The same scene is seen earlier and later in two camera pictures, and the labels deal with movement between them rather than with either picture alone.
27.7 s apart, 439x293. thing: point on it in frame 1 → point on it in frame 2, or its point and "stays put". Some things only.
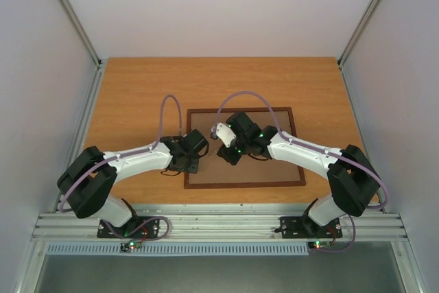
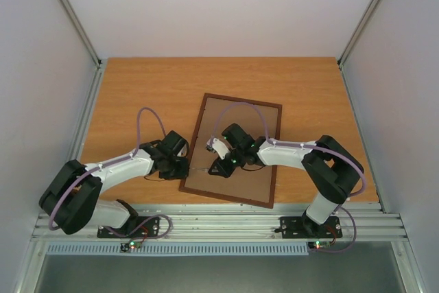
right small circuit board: [318, 244] stays put
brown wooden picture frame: [187, 186] → [182, 189]
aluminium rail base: [223, 222] stays put
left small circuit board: [134, 243] stays put
